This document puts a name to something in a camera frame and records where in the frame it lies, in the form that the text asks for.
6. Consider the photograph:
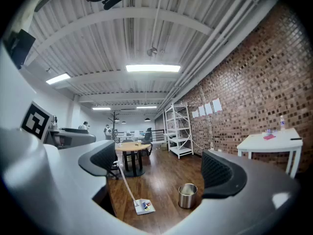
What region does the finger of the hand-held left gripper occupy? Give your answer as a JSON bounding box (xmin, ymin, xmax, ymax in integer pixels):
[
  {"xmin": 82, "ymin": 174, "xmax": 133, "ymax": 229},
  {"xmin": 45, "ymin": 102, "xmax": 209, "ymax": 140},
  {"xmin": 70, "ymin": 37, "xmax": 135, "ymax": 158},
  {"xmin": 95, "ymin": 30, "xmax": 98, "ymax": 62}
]
[{"xmin": 60, "ymin": 128, "xmax": 96, "ymax": 145}]

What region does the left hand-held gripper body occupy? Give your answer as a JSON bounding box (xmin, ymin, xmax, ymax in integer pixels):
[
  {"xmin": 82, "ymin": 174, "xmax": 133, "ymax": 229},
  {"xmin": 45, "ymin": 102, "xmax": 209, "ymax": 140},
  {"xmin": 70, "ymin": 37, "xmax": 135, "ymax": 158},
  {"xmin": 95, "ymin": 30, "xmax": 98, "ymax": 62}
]
[{"xmin": 21, "ymin": 101, "xmax": 65, "ymax": 149}]

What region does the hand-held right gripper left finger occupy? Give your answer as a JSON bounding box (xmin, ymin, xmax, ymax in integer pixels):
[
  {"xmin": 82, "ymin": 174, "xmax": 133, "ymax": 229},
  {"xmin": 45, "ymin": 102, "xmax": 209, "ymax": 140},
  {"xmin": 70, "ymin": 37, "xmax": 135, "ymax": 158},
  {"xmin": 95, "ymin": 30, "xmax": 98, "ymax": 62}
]
[{"xmin": 44, "ymin": 140, "xmax": 137, "ymax": 232}]

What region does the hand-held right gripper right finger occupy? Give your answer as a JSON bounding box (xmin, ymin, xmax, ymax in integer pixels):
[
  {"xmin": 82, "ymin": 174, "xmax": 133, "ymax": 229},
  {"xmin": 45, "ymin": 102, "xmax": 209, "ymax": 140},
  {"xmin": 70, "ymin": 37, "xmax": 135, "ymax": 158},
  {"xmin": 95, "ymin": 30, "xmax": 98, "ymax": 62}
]
[{"xmin": 171, "ymin": 149, "xmax": 302, "ymax": 235}]

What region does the metal trash bin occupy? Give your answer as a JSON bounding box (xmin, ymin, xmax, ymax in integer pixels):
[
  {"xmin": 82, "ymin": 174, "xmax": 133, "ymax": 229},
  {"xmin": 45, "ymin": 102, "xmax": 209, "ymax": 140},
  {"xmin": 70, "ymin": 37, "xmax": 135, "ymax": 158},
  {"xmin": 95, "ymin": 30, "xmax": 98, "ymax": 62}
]
[{"xmin": 178, "ymin": 183, "xmax": 198, "ymax": 209}]

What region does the black shoulder box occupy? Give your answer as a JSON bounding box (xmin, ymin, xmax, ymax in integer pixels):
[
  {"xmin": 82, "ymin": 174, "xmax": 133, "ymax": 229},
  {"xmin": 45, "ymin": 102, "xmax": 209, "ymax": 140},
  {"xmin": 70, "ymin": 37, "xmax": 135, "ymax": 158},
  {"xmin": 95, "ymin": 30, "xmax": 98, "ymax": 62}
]
[{"xmin": 9, "ymin": 28, "xmax": 37, "ymax": 70}]

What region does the black office chair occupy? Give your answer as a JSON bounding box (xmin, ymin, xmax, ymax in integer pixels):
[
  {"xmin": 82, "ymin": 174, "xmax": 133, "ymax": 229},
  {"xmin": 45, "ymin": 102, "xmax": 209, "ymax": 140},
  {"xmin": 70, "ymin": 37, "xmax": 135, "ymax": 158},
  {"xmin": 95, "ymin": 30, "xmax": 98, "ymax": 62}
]
[
  {"xmin": 142, "ymin": 127, "xmax": 154, "ymax": 156},
  {"xmin": 107, "ymin": 153, "xmax": 125, "ymax": 180}
]

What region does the round wooden table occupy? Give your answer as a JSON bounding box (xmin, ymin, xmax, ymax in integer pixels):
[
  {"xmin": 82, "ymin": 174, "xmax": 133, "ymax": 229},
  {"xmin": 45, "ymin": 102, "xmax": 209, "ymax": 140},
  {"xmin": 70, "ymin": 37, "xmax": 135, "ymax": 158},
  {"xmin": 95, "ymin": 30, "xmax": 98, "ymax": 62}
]
[{"xmin": 114, "ymin": 141, "xmax": 152, "ymax": 178}]

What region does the black coat stand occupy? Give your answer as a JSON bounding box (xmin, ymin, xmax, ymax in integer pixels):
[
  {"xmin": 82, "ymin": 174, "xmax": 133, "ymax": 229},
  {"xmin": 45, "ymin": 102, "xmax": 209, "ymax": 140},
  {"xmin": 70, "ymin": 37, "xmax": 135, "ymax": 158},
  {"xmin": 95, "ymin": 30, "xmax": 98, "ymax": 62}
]
[{"xmin": 107, "ymin": 110, "xmax": 121, "ymax": 141}]

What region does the white metal shelf rack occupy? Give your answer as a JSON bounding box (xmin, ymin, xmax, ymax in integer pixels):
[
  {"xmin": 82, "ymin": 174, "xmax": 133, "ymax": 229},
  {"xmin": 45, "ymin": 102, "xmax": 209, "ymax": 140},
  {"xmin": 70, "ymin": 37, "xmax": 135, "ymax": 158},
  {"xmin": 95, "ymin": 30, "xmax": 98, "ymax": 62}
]
[{"xmin": 163, "ymin": 102, "xmax": 195, "ymax": 159}]

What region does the white rectangular table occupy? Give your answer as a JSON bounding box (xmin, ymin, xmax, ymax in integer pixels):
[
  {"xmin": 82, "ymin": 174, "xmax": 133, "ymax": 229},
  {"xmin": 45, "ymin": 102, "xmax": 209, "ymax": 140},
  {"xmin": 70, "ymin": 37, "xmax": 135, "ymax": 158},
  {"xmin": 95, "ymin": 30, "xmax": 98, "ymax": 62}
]
[{"xmin": 236, "ymin": 127, "xmax": 304, "ymax": 179}]

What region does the black metal railing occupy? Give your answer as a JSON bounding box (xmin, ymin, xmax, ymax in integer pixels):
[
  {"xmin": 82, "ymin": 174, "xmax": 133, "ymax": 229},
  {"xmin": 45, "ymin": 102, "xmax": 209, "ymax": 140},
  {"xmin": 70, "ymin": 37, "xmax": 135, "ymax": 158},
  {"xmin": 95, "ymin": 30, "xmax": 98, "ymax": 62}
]
[{"xmin": 151, "ymin": 129, "xmax": 165, "ymax": 143}]

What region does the person in yellow shirt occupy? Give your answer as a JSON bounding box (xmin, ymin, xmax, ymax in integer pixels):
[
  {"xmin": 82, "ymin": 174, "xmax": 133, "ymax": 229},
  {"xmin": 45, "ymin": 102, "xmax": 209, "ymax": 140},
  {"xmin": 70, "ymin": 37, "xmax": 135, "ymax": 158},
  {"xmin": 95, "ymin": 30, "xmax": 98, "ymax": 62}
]
[{"xmin": 2, "ymin": 0, "xmax": 66, "ymax": 48}]

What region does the white power cable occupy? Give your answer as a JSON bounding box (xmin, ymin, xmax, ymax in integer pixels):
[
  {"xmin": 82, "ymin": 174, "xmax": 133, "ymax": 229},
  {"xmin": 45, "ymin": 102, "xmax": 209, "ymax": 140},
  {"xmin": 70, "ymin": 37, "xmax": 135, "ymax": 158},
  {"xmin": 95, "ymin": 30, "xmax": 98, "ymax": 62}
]
[{"xmin": 180, "ymin": 121, "xmax": 205, "ymax": 152}]

